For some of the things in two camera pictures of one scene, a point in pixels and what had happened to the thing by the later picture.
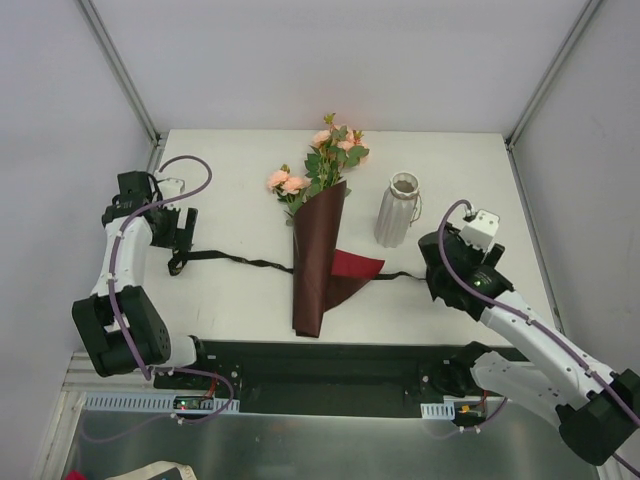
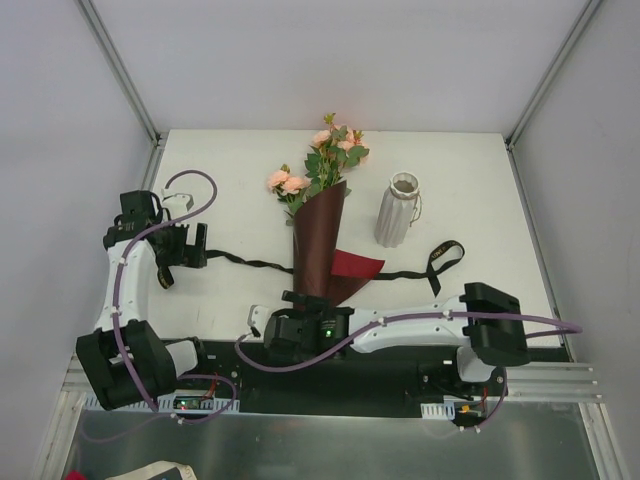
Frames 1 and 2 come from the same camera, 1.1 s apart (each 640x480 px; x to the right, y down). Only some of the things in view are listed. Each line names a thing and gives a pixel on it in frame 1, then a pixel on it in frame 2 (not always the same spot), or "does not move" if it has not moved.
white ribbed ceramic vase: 397,209 does not move
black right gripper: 433,262 to 279,333
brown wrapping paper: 323,276 does not move
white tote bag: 154,469 does not move
